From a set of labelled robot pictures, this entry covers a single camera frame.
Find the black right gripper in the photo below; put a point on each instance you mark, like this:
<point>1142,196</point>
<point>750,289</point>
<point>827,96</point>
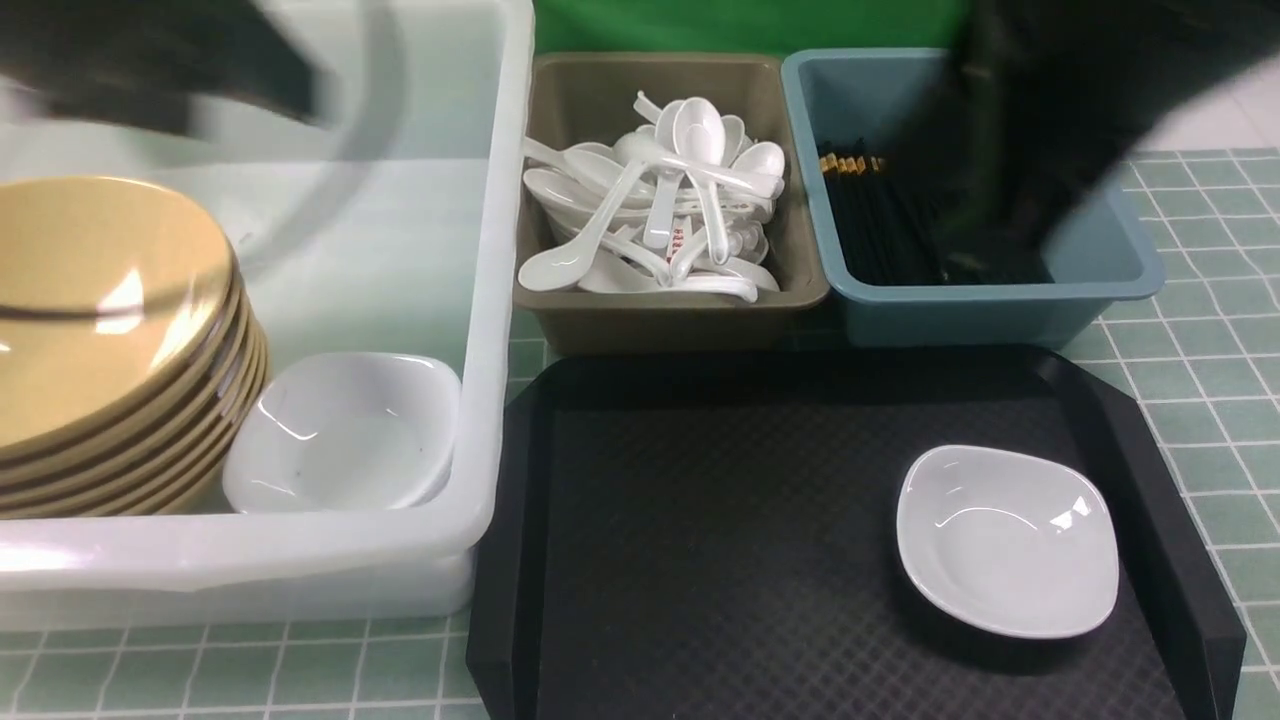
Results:
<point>1036,102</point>

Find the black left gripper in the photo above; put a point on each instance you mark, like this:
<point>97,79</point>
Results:
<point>140,64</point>

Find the white square sauce dish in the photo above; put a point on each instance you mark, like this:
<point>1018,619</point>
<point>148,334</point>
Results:
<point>1012,544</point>

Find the blue plastic chopstick bin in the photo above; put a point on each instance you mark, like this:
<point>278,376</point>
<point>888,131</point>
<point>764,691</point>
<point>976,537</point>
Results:
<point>1101,255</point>

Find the bundle of black chopsticks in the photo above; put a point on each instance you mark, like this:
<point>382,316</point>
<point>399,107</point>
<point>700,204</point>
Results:
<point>887,229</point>

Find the green backdrop cloth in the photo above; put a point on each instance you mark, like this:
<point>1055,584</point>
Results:
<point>775,28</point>

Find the stack of tan bowls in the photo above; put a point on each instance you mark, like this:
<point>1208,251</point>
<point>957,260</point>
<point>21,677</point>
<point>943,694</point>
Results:
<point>131,353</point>

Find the green checked table mat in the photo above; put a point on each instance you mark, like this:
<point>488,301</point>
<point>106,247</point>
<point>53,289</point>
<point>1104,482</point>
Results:
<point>1200,357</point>

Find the large white plastic tub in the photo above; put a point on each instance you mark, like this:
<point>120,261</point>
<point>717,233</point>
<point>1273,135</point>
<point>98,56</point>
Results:
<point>391,227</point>

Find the pile of white spoons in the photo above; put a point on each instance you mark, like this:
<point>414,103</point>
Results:
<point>678,204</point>

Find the white sauce dish in tub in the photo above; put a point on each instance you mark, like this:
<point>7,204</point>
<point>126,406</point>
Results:
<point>346,432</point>

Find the black plastic serving tray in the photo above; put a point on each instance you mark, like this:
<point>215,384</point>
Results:
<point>710,536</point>

